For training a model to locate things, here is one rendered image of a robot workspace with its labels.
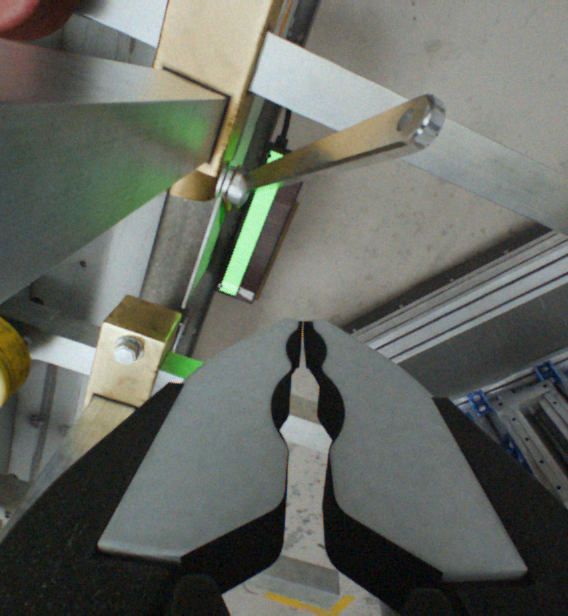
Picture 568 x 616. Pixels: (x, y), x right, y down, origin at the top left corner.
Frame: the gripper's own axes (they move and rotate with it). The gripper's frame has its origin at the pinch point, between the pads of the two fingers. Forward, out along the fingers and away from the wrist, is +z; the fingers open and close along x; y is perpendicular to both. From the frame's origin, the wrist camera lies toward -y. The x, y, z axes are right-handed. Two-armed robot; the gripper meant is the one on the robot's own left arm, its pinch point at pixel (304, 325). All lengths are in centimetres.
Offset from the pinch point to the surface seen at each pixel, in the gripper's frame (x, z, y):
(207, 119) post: -4.8, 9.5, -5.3
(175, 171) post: -5.4, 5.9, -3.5
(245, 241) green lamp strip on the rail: -5.6, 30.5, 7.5
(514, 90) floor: 50, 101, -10
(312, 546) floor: 15, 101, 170
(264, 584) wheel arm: -1.8, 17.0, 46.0
